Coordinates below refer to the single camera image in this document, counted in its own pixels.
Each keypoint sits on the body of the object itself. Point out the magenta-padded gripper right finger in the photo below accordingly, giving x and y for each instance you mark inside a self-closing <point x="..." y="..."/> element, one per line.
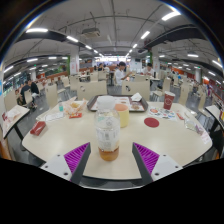
<point x="163" y="165"/>

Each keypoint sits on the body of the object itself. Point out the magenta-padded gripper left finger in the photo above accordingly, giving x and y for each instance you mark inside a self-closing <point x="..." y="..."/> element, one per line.
<point x="56" y="165"/>

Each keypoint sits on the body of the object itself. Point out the clear white-capped drink bottle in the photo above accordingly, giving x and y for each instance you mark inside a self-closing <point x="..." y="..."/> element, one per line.
<point x="107" y="130"/>

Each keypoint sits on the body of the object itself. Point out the red wallet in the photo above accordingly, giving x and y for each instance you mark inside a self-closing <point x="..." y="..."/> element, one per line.
<point x="38" y="128"/>

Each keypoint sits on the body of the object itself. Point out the flat round red coaster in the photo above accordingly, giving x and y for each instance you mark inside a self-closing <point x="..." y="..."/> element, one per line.
<point x="151" y="122"/>

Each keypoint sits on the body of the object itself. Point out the white paper receipt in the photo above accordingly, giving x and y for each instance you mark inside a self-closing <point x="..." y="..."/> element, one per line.
<point x="54" y="116"/>

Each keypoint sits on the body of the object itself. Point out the clear plastic packets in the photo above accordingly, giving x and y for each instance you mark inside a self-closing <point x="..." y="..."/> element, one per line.
<point x="194" y="126"/>

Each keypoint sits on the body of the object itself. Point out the printed picture leaflet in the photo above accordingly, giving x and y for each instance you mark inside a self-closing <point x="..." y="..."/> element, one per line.
<point x="162" y="113"/>

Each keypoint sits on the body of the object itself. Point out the small red packet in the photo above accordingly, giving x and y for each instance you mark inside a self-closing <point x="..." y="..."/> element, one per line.
<point x="75" y="115"/>

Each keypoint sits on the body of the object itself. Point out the small teal bottle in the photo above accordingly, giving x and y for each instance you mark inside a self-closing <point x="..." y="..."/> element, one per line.
<point x="61" y="107"/>

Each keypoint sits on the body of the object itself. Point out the crumpled food wrapper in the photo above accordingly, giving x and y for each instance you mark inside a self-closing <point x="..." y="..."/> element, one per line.
<point x="74" y="106"/>

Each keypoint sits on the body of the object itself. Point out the yellow cup with orange inside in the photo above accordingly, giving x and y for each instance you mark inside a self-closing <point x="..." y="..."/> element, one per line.
<point x="123" y="116"/>

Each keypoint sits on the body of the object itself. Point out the neighbouring table with papers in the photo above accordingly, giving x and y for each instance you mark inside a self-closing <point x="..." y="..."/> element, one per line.
<point x="13" y="116"/>

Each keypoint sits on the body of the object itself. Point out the red paper cup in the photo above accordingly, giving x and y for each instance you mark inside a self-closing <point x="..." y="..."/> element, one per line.
<point x="168" y="100"/>

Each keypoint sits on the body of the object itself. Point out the dark food tray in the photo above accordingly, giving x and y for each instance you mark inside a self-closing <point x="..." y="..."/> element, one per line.
<point x="125" y="107"/>

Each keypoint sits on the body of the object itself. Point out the neighbouring beige table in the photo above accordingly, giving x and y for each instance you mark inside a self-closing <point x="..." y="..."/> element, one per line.
<point x="215" y="113"/>

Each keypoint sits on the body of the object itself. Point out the white paper napkin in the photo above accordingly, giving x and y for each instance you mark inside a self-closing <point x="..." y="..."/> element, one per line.
<point x="136" y="97"/>

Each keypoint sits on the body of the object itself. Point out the person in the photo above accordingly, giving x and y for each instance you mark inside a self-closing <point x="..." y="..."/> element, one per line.
<point x="119" y="75"/>
<point x="147" y="70"/>
<point x="34" y="87"/>
<point x="25" y="89"/>

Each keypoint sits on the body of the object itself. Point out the group of beige chairs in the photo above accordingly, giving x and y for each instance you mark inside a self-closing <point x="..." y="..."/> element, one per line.
<point x="91" y="90"/>

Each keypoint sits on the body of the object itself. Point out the group of ceiling lights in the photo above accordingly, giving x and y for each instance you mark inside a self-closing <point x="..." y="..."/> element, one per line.
<point x="36" y="30"/>

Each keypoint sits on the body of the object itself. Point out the ceiling air conditioner unit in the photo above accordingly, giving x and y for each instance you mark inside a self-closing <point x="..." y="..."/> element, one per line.
<point x="90" y="32"/>

